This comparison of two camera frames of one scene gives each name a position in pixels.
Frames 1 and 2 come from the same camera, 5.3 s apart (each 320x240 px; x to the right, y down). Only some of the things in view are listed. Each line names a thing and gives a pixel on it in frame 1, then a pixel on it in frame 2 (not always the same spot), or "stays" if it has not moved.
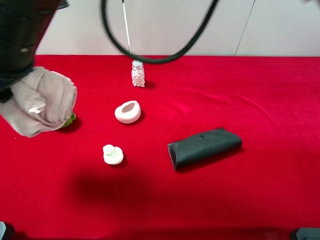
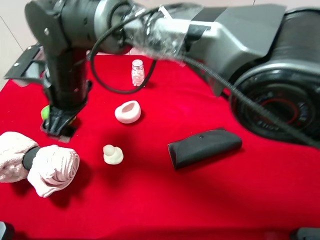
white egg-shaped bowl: [128, 112] stays
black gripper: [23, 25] -> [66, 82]
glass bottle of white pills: [138, 77] stays
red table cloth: [108, 175] stays
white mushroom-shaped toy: [112, 155] stays
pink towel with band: [42, 102] -> [51, 168]
